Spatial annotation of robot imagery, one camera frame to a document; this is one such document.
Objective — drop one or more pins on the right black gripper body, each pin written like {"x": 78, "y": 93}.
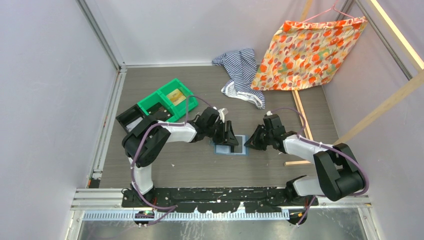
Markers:
{"x": 269, "y": 136}

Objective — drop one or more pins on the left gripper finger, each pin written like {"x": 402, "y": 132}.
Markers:
{"x": 228, "y": 127}
{"x": 223, "y": 138}

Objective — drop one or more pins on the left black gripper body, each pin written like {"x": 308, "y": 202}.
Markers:
{"x": 211, "y": 130}

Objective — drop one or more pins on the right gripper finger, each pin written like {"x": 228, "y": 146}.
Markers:
{"x": 257, "y": 145}
{"x": 258, "y": 134}

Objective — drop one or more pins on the blue card holder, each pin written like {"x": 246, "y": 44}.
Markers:
{"x": 226, "y": 150}

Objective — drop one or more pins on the black credit card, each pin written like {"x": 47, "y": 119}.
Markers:
{"x": 159, "y": 112}

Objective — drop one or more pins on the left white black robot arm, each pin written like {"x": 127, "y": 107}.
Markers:
{"x": 144, "y": 142}

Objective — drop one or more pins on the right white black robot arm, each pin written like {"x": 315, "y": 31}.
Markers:
{"x": 337, "y": 171}

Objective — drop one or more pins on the yellow card in bin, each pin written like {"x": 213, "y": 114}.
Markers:
{"x": 176, "y": 97}

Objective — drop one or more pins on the green plastic bin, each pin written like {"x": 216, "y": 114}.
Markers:
{"x": 170, "y": 102}

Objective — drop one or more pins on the blue white striped cloth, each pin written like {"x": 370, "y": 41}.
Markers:
{"x": 241, "y": 67}

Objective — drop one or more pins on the black plastic bin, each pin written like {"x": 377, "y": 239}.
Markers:
{"x": 130, "y": 118}

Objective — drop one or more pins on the orange floral cloth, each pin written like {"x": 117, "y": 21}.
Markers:
{"x": 303, "y": 55}

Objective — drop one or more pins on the pink clothes hanger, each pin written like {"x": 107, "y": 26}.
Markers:
{"x": 332, "y": 8}

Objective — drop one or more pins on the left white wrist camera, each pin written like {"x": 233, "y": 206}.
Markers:
{"x": 221, "y": 115}

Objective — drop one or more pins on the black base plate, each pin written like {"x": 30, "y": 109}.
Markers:
{"x": 215, "y": 199}

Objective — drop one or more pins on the aluminium front rail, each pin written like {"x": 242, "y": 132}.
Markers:
{"x": 105, "y": 204}

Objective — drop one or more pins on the wooden frame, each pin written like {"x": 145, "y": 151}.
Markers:
{"x": 376, "y": 99}

